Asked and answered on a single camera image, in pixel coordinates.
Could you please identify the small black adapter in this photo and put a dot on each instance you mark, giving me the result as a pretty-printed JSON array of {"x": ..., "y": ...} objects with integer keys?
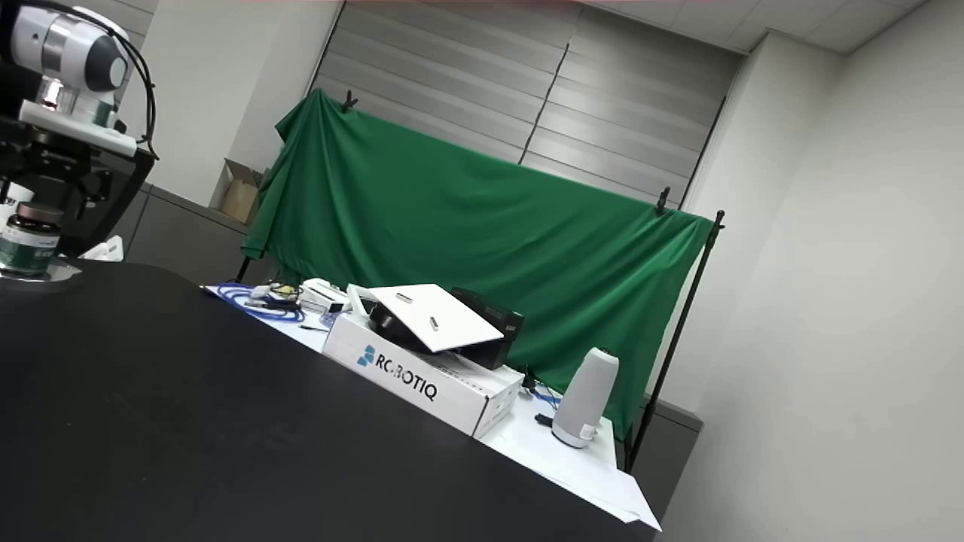
[{"x": 544, "y": 419}]

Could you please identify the silver round plate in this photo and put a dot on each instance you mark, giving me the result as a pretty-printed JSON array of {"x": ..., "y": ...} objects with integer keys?
[{"x": 64, "y": 272}]

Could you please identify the black box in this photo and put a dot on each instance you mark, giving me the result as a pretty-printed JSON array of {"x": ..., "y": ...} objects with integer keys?
[{"x": 497, "y": 320}]

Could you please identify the black backdrop stand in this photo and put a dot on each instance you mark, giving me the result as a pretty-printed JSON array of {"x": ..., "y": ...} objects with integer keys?
[{"x": 678, "y": 331}]

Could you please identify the small white box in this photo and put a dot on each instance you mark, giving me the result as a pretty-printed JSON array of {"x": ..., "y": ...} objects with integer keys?
[{"x": 324, "y": 295}]

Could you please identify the grey low cabinet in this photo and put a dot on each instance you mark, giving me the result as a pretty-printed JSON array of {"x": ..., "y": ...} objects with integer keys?
[
  {"x": 188, "y": 241},
  {"x": 666, "y": 444}
]

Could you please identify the dark bottle with green label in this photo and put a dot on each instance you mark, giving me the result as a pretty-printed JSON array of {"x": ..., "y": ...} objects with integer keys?
[{"x": 28, "y": 241}]

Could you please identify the white table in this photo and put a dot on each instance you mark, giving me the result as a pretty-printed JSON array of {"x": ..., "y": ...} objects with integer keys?
[{"x": 572, "y": 467}]

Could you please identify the white and grey speaker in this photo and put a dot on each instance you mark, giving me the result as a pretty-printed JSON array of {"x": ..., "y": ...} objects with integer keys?
[{"x": 586, "y": 399}]

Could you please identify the green backdrop cloth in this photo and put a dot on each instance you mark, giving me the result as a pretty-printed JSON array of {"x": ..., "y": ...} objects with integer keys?
[{"x": 467, "y": 248}]

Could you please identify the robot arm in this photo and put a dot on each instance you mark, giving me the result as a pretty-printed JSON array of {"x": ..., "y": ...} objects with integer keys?
[{"x": 71, "y": 45}]

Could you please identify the black pen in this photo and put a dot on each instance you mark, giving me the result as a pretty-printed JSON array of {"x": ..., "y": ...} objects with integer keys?
[{"x": 313, "y": 328}]

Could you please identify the grey window blinds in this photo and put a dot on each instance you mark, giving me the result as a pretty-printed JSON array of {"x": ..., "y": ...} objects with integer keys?
[{"x": 587, "y": 90}]

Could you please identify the black clamp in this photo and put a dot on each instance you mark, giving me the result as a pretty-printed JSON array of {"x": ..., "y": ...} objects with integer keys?
[
  {"x": 349, "y": 102},
  {"x": 663, "y": 201}
]

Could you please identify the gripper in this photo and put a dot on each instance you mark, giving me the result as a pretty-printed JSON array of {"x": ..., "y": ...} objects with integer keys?
[{"x": 45, "y": 154}]

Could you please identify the white flat plate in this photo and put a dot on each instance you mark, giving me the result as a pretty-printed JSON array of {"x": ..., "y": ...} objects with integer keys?
[{"x": 437, "y": 316}]

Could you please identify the white printed cardboard box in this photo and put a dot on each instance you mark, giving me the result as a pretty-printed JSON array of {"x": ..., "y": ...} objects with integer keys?
[{"x": 422, "y": 388}]

